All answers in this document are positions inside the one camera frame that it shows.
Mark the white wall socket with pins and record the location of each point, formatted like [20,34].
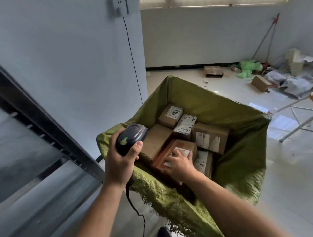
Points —
[119,7]

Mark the black metal shelf rail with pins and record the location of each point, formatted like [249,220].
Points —
[49,127]

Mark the person's right forearm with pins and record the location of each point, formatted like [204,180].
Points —
[229,210]

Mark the pile of grey mailer bags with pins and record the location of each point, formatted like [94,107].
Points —
[292,81]

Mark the white paper sheet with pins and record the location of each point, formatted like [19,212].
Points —
[258,107]

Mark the large brown taped box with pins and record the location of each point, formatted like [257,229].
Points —
[211,138]

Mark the closed brown cardboard box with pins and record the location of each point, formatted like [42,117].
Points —
[261,83]

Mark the person's right hand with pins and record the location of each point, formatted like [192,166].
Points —
[183,167]

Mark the person's left forearm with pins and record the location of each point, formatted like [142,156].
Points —
[102,212]

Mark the broom stick with red tip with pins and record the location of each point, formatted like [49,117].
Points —
[267,36]

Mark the white labelled parcel box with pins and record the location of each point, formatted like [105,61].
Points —
[185,125]

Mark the green plastic bags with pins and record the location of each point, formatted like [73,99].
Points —
[248,68]

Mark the white folding table frame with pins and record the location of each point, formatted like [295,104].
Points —
[297,116]

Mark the person's dark shoe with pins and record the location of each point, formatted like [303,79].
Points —
[163,232]

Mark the reddish brown cardboard box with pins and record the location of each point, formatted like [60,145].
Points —
[165,151]

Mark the small box with scribbled label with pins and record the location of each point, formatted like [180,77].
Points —
[170,116]

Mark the brown box with white label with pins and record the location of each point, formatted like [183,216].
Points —
[204,162]

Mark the open cardboard box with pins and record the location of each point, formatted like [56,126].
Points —
[213,71]

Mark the plain brown cardboard box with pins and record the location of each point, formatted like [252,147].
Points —
[156,139]

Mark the person's right thumb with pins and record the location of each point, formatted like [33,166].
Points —
[168,163]

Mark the beige paper bag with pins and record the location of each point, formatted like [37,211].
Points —
[294,61]

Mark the person's left hand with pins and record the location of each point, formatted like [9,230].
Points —
[117,166]

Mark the green cloth-lined bin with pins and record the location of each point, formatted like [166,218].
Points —
[239,151]

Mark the person's left thumb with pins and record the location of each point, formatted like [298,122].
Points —
[137,150]

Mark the dark blue barcode scanner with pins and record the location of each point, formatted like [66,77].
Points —
[133,136]

